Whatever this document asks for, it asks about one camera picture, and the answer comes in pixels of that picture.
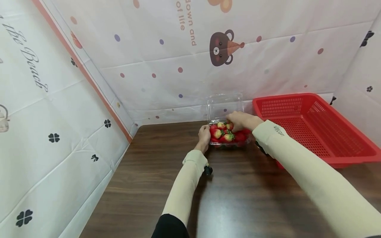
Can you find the person's left hand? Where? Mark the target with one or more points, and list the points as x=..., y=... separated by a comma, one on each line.
x=204, y=136

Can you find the person's right hand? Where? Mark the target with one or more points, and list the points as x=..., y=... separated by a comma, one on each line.
x=241, y=119

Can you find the person's left fingers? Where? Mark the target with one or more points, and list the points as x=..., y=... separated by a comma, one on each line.
x=206, y=129

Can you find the person's right fingers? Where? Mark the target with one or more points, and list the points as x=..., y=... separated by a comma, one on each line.
x=232, y=119

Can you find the red strawberry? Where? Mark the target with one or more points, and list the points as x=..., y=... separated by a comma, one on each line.
x=229, y=126

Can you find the clear plastic clamshell box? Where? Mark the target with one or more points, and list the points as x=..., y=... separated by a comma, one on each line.
x=226, y=114

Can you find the person's right forearm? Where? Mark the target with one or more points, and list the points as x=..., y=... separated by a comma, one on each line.
x=315, y=178

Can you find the person's left forearm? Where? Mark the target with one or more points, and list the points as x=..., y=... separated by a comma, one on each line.
x=183, y=191

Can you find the pile of red strawberries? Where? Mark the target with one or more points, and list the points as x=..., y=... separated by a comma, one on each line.
x=229, y=134

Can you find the red plastic basket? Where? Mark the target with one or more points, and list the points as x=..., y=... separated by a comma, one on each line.
x=315, y=127

